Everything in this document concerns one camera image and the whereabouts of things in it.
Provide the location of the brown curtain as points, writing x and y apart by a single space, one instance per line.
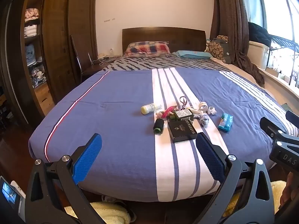
230 16

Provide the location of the teal roller blind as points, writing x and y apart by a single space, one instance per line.
253 2

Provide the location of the light blue folded clothes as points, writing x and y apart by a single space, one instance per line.
30 54

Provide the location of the plaid pillow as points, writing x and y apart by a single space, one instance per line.
147 47

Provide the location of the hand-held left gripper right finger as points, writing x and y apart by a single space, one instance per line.
210 158

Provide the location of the blue tissue packet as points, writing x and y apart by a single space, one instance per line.
225 121

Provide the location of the dark wooden wardrobe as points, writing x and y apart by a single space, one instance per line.
56 39

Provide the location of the pink pipe-cleaner flower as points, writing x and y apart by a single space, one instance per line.
167 112

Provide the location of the pink folded clothes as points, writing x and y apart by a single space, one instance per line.
32 14

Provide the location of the grey zebra-patterned sheet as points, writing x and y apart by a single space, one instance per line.
140 64

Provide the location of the black cardboard box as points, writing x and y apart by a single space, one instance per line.
181 130

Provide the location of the white blue fabric scrunchie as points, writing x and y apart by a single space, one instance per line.
203 119

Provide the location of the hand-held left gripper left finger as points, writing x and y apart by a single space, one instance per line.
87 158

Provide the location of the yellow plastic bottle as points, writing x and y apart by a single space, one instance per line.
149 109

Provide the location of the small patterned card box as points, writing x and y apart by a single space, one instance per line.
182 114

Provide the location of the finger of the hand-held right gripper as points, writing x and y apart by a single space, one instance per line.
292 117
268 126

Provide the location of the dark wooden nightstand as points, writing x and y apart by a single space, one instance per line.
93 68

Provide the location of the teal pillow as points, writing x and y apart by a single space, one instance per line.
191 54

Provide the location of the metal frame chair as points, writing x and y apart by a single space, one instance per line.
78 58

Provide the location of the dark wooden headboard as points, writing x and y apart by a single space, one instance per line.
163 35

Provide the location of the person's right hand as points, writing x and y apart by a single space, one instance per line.
290 189

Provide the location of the black jacket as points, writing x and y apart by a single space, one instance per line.
259 33

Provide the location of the white device with screen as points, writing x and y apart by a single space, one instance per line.
10 193

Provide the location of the black metal rack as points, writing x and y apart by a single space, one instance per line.
283 42

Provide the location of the patterned folded clothes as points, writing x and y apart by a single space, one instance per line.
37 74

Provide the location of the brown patterned backpack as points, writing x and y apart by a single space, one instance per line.
217 47

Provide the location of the white storage box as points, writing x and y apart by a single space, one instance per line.
257 53

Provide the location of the green cloth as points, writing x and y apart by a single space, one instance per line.
286 107

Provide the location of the window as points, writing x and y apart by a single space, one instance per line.
278 4

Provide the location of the cream bed sheet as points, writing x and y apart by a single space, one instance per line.
243 77

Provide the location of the striped folded clothes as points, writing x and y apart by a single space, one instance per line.
30 30

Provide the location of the black spool with green band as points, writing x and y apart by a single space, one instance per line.
158 126

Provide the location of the blue white striped bedspread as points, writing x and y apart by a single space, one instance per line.
116 121

